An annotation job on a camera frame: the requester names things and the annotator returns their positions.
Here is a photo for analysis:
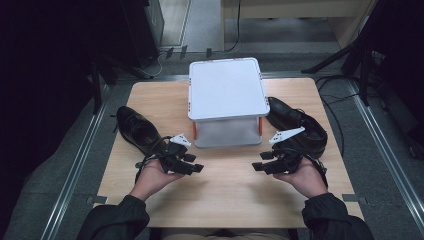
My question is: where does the black leather shoe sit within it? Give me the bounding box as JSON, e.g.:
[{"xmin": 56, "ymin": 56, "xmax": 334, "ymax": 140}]
[
  {"xmin": 114, "ymin": 105, "xmax": 168, "ymax": 158},
  {"xmin": 265, "ymin": 96, "xmax": 329, "ymax": 160}
]

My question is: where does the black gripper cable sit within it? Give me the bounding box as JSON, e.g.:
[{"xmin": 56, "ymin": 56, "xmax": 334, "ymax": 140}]
[
  {"xmin": 134, "ymin": 134, "xmax": 174, "ymax": 184},
  {"xmin": 283, "ymin": 147, "xmax": 330, "ymax": 188}
]

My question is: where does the thin black hanging cable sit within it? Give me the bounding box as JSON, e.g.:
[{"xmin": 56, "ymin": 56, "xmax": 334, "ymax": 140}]
[{"xmin": 225, "ymin": 0, "xmax": 242, "ymax": 53}]

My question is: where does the person's left hand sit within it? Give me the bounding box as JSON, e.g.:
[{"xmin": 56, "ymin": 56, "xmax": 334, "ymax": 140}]
[{"xmin": 129, "ymin": 157, "xmax": 186, "ymax": 202}]

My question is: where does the black floor cable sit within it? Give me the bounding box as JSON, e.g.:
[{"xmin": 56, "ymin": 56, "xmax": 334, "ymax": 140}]
[{"xmin": 314, "ymin": 74, "xmax": 363, "ymax": 158}]

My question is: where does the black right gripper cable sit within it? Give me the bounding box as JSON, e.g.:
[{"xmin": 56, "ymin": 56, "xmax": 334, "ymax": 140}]
[{"xmin": 283, "ymin": 147, "xmax": 330, "ymax": 188}]

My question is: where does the dark computer tower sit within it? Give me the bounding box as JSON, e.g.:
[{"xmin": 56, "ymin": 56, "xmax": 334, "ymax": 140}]
[{"xmin": 119, "ymin": 0, "xmax": 166, "ymax": 68}]

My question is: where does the metal floor rail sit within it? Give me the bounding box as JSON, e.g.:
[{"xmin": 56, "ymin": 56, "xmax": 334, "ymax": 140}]
[
  {"xmin": 344, "ymin": 79, "xmax": 424, "ymax": 231},
  {"xmin": 39, "ymin": 84, "xmax": 113, "ymax": 240}
]

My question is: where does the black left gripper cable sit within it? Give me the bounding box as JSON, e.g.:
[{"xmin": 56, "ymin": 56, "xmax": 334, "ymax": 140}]
[{"xmin": 134, "ymin": 134, "xmax": 174, "ymax": 184}]

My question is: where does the black tripod stand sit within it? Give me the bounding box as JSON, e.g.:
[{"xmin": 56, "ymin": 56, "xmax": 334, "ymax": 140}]
[{"xmin": 300, "ymin": 19, "xmax": 384, "ymax": 108}]

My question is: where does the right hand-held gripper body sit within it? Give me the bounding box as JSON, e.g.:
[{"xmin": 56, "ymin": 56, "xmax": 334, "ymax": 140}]
[{"xmin": 265, "ymin": 126, "xmax": 306, "ymax": 176}]

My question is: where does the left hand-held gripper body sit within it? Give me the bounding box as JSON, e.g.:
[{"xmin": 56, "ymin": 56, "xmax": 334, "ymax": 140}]
[{"xmin": 158, "ymin": 133, "xmax": 193, "ymax": 176}]

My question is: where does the white two-tier shoe rack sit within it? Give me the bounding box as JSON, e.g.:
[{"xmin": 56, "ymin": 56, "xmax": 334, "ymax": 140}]
[{"xmin": 187, "ymin": 57, "xmax": 271, "ymax": 149}]

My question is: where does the white floor cable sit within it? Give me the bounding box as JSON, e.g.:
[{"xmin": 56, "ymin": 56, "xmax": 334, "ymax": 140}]
[{"xmin": 138, "ymin": 49, "xmax": 168, "ymax": 78}]

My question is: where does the black metal stand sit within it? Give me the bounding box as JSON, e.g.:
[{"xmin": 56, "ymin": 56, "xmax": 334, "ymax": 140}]
[{"xmin": 87, "ymin": 54, "xmax": 155, "ymax": 115}]

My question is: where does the light wooden desk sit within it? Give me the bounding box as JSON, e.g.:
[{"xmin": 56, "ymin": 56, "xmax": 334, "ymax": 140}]
[{"xmin": 220, "ymin": 0, "xmax": 379, "ymax": 50}]

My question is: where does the person's right hand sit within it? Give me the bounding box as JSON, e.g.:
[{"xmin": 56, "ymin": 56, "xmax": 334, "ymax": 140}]
[{"xmin": 272, "ymin": 157, "xmax": 330, "ymax": 200}]

